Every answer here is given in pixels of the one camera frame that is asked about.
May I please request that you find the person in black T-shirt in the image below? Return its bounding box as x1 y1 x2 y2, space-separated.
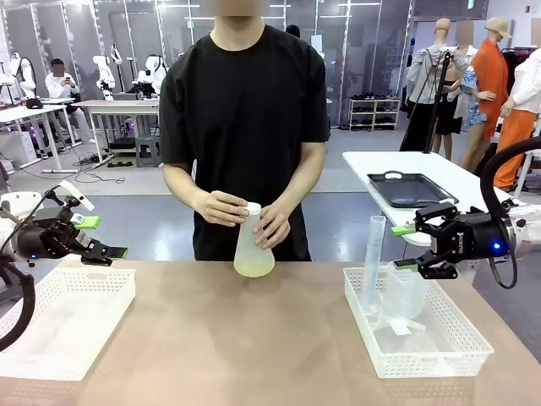
159 0 331 262

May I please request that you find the white side table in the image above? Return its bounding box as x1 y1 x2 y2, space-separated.
342 150 541 280

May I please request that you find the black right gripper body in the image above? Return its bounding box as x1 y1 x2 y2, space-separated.
434 211 512 266

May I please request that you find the mannequin in orange coat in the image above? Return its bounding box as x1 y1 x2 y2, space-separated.
469 16 515 140

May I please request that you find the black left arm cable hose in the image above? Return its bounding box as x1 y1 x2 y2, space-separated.
0 249 36 353

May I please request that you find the clear plastic graduated cylinder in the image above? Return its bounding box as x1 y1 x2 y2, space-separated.
363 215 388 325

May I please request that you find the person's right forearm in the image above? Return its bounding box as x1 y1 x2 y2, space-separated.
162 162 215 208

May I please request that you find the grey plastic step stool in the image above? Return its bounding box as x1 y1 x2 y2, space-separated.
134 134 164 168

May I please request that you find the mannequin in orange trousers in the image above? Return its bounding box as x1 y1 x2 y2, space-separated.
491 36 541 191

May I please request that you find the mannequin in floral dress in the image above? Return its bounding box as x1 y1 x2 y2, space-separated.
454 20 491 171

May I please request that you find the black tripod stand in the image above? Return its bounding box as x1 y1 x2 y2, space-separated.
399 45 458 154

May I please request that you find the white desk with cap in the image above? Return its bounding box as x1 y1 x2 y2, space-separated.
0 103 81 174

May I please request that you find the translucent plastic conical flask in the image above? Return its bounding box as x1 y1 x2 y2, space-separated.
233 202 276 279

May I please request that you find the white shoe rack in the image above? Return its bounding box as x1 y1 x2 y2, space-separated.
348 91 402 131

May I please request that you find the person's right hand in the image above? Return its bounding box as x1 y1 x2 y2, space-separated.
192 189 251 228

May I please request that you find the seated person in white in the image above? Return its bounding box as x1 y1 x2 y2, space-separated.
44 58 94 144

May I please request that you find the black rectangular tray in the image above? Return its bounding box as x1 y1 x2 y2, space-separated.
366 170 460 210

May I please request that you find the translucent plastic funnel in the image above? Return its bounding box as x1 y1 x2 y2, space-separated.
370 295 427 338

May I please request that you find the person's left forearm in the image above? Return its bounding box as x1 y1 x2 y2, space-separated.
276 141 326 221

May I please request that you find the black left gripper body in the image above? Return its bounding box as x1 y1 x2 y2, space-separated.
14 206 92 261

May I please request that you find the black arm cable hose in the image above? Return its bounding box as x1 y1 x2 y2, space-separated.
480 137 541 291
0 249 36 353

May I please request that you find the clear plastic beaker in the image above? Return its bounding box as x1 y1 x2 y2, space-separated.
382 261 429 321

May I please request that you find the white desk with drawer frame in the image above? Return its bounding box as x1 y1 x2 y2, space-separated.
71 99 164 169

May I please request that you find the person's left hand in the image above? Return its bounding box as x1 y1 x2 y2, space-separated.
252 205 292 251

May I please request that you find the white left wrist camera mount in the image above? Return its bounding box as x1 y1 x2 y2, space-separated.
41 180 96 212

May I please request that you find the white perforated plastic basket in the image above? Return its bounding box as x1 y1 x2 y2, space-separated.
0 266 137 381
342 266 495 380

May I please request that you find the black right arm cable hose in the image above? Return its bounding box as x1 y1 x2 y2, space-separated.
480 137 541 291

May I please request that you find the mannequin in grey shirt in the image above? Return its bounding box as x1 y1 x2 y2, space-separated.
406 17 471 162

